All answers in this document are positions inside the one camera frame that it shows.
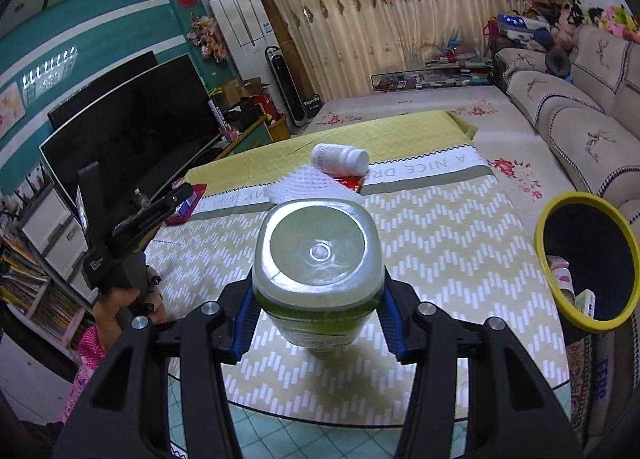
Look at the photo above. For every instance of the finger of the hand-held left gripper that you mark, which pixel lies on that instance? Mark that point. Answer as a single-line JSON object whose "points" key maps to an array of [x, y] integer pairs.
{"points": [[150, 216]]}

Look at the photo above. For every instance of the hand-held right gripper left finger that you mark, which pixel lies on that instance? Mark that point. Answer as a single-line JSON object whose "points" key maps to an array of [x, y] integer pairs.
{"points": [[245, 321]]}

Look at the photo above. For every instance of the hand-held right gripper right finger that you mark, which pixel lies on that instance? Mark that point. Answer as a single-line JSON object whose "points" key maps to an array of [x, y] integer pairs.
{"points": [[392, 334]]}

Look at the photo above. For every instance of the clear green plastic bottle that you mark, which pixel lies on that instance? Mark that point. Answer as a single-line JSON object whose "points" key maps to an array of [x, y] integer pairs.
{"points": [[317, 259]]}

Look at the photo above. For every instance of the pink strawberry milk carton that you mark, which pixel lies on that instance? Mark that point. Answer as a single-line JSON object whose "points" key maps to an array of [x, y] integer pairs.
{"points": [[561, 279]]}

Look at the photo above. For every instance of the yellow rimmed trash bin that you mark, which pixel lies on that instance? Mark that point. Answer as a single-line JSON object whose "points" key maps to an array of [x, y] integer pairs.
{"points": [[590, 234]]}

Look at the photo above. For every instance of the person's left hand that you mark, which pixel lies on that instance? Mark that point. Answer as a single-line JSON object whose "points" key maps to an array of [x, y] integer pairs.
{"points": [[127, 304]]}

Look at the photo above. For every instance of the red blue snack packet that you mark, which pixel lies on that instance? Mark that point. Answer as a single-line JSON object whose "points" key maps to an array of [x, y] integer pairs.
{"points": [[186, 206]]}

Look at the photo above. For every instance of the white drawer cabinet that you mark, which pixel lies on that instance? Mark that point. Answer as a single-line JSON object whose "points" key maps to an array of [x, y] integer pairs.
{"points": [[55, 239]]}

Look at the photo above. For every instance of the black television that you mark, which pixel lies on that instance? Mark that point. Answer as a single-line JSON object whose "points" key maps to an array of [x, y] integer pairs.
{"points": [[135, 139]]}

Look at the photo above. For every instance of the bookshelf with books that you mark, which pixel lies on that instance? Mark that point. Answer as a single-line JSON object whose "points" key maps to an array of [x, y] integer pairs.
{"points": [[30, 299]]}

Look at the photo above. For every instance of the yellow chevron tablecloth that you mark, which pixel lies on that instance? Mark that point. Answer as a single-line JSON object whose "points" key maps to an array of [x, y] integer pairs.
{"points": [[450, 249]]}

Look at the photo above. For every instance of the teal checked tablecloth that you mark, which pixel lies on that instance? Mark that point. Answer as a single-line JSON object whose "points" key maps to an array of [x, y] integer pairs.
{"points": [[320, 439]]}

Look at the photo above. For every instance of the white board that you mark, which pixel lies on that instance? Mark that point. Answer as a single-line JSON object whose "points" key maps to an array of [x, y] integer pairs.
{"points": [[30, 374]]}

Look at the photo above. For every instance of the white foam net sleeve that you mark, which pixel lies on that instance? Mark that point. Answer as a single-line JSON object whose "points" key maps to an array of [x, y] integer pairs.
{"points": [[305, 186]]}

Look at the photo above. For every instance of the pile of cardboard boxes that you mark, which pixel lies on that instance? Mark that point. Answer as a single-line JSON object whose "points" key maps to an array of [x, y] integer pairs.
{"points": [[245, 94]]}

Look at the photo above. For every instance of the small yellow bin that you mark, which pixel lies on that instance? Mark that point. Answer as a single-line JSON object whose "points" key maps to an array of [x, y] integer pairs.
{"points": [[278, 129]]}

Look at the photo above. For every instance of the flat red packet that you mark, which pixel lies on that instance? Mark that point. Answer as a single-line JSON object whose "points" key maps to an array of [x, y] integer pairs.
{"points": [[350, 182]]}

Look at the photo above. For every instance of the white pill bottle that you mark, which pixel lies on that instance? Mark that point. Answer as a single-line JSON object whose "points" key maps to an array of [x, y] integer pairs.
{"points": [[340, 158]]}

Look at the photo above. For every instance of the tower fan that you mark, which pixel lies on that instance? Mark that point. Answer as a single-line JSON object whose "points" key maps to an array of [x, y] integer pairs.
{"points": [[302, 106]]}

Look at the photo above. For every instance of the artificial flower bunch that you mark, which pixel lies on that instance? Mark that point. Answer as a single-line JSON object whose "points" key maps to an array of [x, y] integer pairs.
{"points": [[207, 36]]}

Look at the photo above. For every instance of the floral bed sheet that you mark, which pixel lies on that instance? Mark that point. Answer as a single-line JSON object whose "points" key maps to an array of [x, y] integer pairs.
{"points": [[510, 179]]}

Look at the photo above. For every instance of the patterned cloth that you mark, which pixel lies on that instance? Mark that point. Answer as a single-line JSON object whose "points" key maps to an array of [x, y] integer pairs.
{"points": [[582, 389]]}

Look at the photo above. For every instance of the row of books and boxes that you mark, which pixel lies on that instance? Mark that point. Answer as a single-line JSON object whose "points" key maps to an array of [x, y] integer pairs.
{"points": [[440, 74]]}

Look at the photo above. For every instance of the beige embroidered sofa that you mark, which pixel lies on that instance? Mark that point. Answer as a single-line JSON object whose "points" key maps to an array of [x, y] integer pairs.
{"points": [[575, 109]]}

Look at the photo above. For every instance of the beige patterned curtain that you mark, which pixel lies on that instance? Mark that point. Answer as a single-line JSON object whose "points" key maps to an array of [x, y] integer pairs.
{"points": [[390, 14]]}

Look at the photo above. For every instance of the pile of stuffed toys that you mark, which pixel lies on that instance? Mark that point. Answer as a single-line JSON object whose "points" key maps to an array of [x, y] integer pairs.
{"points": [[610, 19]]}

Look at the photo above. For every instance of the black wall-mounted screen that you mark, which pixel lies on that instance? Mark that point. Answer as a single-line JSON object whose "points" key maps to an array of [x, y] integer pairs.
{"points": [[95, 89]]}

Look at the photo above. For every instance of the mirror wall stickers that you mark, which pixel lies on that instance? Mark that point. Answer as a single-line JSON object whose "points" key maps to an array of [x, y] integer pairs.
{"points": [[50, 71]]}

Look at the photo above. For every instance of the flower wall poster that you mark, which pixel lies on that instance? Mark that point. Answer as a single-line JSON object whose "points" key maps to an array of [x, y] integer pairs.
{"points": [[10, 106]]}

